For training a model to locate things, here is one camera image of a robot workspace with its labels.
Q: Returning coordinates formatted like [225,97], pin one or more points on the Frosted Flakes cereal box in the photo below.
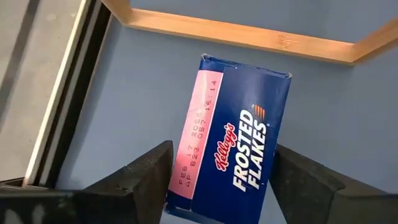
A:
[236,140]

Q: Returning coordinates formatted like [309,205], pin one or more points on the wooden slatted shelf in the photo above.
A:
[248,34]

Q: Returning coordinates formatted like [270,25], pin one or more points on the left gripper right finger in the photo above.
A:
[311,199]

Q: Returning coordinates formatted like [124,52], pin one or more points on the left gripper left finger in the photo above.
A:
[136,193]

